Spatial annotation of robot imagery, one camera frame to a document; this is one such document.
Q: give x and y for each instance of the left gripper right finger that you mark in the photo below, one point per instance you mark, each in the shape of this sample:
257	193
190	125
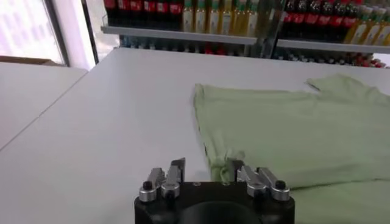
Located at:
253	179

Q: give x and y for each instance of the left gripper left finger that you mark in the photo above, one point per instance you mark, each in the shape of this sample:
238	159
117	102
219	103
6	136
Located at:
170	179

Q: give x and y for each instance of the green polo shirt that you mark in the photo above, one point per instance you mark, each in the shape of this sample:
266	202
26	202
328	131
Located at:
289	131

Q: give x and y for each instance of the gray metal shelf board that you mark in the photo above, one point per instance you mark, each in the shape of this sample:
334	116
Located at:
335	46
182	35

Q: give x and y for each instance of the yellow drink bottle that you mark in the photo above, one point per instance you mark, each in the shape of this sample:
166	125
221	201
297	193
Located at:
384	33
239	22
359	30
200	20
226	22
251	23
213	21
373	32
188	19

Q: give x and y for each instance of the red cap cola bottle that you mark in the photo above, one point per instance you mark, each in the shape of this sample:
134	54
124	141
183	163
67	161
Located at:
335	24
149	13
136	13
109	12
123	12
162	14
288	21
298	22
175	14
310	22
323	23
347	25

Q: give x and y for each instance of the brown cardboard box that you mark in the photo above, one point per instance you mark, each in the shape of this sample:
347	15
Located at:
24	60

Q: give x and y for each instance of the black window frame post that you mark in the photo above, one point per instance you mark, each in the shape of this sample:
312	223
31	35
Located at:
90	30

